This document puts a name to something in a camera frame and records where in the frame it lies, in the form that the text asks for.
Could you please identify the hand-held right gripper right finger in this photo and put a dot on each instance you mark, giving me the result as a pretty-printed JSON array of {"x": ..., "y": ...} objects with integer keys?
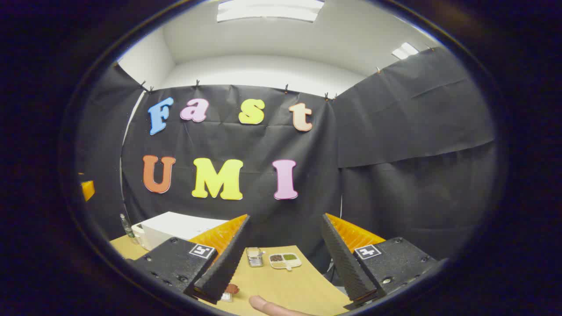
[{"x": 344, "y": 263}]

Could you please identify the brown meat piece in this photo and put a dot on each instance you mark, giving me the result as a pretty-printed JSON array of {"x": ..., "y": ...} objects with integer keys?
[{"x": 232, "y": 288}]

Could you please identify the clear plastic water bottle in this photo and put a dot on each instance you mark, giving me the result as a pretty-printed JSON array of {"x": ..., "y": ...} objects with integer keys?
[{"x": 127, "y": 229}]

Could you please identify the white divided plate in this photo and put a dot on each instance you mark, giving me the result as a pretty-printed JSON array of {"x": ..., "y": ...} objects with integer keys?
[{"x": 285, "y": 260}]

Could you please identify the clear square container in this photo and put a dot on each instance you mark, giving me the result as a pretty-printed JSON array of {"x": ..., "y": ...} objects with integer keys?
[{"x": 254, "y": 257}]

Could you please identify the white microwave oven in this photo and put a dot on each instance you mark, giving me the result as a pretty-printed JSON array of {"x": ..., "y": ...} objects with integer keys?
[{"x": 175, "y": 226}]

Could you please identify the large ceiling light panel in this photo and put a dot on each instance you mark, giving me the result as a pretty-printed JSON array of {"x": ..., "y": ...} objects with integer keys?
[{"x": 270, "y": 9}]

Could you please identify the small ceiling light panel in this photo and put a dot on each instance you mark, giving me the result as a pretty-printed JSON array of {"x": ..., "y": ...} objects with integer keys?
[{"x": 405, "y": 50}]

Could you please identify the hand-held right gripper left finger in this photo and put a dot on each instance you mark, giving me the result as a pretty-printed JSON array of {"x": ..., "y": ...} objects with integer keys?
[{"x": 228, "y": 259}]

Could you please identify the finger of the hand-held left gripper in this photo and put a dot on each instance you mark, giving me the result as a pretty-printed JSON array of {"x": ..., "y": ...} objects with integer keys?
[{"x": 88, "y": 190}]

